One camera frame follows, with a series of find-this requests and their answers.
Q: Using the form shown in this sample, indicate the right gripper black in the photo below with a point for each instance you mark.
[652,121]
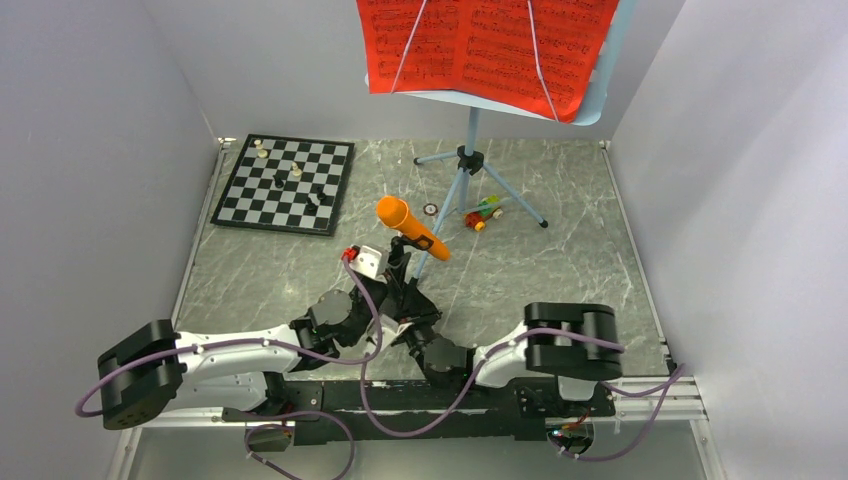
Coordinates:
[407,332]

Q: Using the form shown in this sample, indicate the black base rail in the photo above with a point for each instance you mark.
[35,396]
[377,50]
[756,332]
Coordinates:
[524,409]

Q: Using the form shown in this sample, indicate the black microphone stand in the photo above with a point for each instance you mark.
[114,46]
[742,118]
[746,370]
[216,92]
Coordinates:
[411,305]

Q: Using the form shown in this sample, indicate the white chess pawn far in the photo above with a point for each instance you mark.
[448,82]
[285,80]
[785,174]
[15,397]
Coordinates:
[259,146]

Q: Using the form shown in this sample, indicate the colourful toy brick car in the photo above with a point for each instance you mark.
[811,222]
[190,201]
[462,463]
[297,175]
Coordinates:
[477,220]

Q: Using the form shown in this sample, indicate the black white chessboard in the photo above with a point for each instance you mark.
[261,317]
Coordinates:
[286,184]

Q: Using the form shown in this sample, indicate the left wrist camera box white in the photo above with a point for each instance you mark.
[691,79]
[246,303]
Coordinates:
[367,260]

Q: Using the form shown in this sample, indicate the light blue music stand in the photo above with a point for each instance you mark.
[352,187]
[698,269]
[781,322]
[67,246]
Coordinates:
[470,161]

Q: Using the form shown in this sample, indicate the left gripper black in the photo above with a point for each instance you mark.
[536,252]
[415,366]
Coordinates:
[381,284]

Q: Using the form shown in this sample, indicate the red sheet music paper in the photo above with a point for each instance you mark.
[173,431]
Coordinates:
[542,57]

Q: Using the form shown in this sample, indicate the orange toy microphone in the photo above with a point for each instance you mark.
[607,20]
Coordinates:
[395,214]

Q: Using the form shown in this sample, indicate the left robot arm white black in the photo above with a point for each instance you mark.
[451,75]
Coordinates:
[157,369]

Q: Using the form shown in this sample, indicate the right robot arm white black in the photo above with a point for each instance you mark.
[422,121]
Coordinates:
[575,343]

